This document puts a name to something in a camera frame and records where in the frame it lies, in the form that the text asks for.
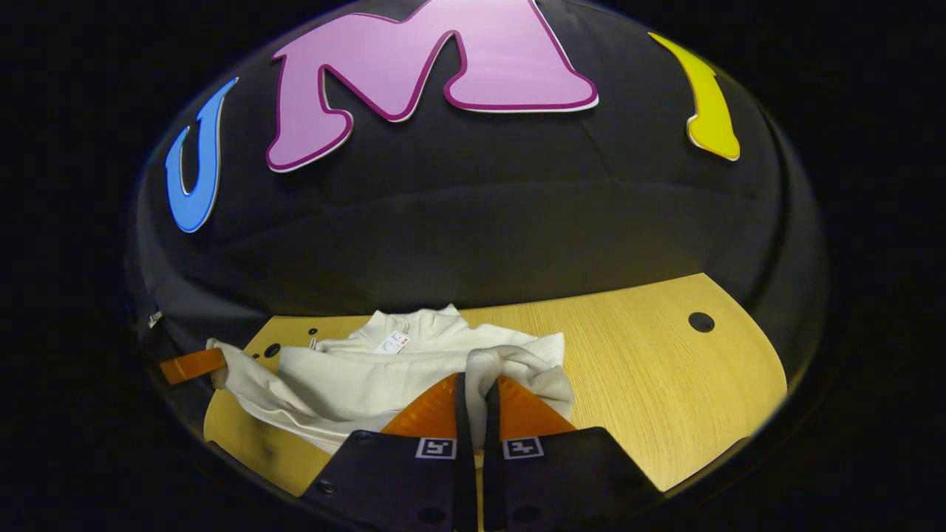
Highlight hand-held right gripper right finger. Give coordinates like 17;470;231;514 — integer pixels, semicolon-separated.
482;373;666;532

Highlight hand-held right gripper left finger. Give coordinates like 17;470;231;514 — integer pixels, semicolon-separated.
299;372;477;532

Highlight black backdrop cloth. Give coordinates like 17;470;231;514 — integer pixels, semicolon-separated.
126;0;828;415

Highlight white sweatshirt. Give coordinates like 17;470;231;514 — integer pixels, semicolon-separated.
207;304;576;455

